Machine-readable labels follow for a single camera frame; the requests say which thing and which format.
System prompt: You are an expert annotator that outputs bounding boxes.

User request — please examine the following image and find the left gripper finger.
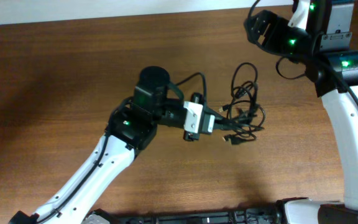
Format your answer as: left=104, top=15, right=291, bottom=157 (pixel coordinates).
left=204, top=106, right=226, bottom=120
left=213, top=121, right=244, bottom=131

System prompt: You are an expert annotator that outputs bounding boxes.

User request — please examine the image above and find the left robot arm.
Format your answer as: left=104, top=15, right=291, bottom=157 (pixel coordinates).
left=10, top=66, right=242, bottom=223

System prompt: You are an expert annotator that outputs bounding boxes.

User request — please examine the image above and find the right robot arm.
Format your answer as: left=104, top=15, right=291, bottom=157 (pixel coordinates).
left=244, top=1, right=358, bottom=223

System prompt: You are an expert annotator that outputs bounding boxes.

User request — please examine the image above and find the left camera cable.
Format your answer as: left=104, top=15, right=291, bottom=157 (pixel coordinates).
left=174, top=72, right=208, bottom=103

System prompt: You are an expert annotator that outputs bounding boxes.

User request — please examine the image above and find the black cable small plug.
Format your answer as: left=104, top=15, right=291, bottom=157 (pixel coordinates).
left=219, top=101, right=266, bottom=145

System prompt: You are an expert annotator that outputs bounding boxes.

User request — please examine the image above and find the black USB cable blue plug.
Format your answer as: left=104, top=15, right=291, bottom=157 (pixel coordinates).
left=219, top=62, right=259, bottom=125

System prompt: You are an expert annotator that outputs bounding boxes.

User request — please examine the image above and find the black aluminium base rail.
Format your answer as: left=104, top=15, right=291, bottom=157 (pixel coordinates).
left=82, top=203, right=287, bottom=224

